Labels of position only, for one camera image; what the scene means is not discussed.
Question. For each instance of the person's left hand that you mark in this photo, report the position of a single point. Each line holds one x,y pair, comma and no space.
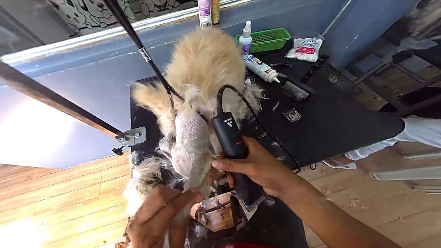
151,220

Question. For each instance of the person's right hand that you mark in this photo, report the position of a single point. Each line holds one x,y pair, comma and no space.
263,168

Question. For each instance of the person's left fingers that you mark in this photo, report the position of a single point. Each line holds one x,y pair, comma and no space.
179,204

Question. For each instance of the person's right fingers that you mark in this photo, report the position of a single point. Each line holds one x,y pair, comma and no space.
230,180

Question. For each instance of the person's right thumb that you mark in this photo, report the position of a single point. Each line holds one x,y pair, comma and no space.
230,165

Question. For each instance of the black electric clipper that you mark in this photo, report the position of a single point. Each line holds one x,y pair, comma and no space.
227,132

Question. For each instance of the cream fluffy dog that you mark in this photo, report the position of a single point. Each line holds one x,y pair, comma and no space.
206,58

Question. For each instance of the person's right forearm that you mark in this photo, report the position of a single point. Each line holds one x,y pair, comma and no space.
330,217

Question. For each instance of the metal clipper blade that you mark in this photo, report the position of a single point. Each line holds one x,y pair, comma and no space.
292,115

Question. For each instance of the silver table clamp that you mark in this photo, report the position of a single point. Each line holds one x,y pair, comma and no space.
136,136

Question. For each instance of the white squeeze bottle, pointed nozzle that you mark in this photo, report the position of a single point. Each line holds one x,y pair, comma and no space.
261,69

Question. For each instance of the black grooming table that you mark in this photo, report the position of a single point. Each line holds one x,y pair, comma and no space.
330,127

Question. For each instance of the black scissors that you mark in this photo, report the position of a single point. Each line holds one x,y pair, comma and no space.
280,64

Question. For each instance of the white spray bottle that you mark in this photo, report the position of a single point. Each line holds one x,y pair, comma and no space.
245,43

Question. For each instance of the green plastic basket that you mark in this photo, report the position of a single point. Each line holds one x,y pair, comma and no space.
270,40

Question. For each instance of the bag of cotton balls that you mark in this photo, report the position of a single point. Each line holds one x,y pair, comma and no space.
306,49

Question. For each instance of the gold bottle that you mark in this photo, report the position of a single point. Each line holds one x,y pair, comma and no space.
215,12

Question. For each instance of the white purple label bottle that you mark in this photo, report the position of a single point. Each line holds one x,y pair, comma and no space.
205,12

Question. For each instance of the black grooming leash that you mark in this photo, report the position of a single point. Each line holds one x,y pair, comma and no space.
130,29

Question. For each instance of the white bench leg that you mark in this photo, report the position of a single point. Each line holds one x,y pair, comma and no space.
406,173

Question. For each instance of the window with cartoon dogs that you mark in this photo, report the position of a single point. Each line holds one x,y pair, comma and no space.
96,15

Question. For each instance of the brown object with black frame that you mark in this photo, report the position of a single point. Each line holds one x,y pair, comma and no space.
218,215

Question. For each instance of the dark metal frame stand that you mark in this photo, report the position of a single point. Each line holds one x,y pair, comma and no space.
389,74

